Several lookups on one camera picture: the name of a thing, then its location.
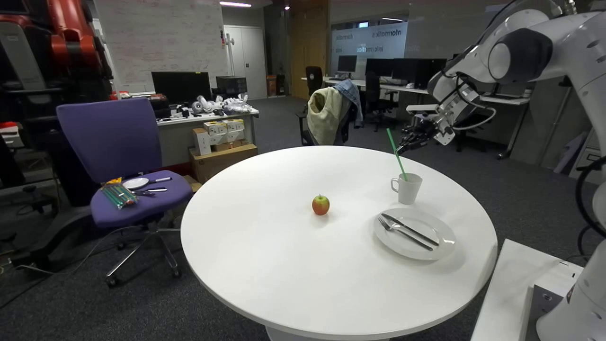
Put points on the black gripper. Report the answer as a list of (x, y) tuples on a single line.
[(429, 132)]

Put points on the green straw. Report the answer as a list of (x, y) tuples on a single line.
[(398, 157)]

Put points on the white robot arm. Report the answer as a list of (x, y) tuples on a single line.
[(569, 49)]

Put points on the white mug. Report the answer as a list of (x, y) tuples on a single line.
[(410, 189)]

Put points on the white plate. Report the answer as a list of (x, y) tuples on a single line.
[(442, 233)]

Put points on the chair with beige jacket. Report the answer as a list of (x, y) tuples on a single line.
[(325, 113)]

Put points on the yellow-red apple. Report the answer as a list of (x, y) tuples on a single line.
[(321, 204)]

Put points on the white side table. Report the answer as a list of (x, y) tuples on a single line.
[(512, 284)]

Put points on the small black monitor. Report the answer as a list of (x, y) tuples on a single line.
[(232, 85)]

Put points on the brown cardboard box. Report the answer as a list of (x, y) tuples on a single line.
[(220, 161)]

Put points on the white cardboard boxes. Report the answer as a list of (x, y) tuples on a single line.
[(218, 132)]

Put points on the white robot parts pile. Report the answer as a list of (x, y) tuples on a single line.
[(218, 104)]

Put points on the large black monitor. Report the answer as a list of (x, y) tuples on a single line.
[(181, 85)]

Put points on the white cluttered desk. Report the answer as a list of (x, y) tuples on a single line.
[(173, 134)]

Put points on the small silver tool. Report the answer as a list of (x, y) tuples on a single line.
[(162, 178), (154, 189)]

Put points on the white round disc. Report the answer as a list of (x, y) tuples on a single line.
[(135, 181)]

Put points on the green striped package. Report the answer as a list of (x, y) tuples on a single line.
[(118, 195)]

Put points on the purple office chair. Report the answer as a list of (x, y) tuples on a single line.
[(107, 138)]

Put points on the red robot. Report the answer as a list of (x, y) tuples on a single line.
[(69, 37)]

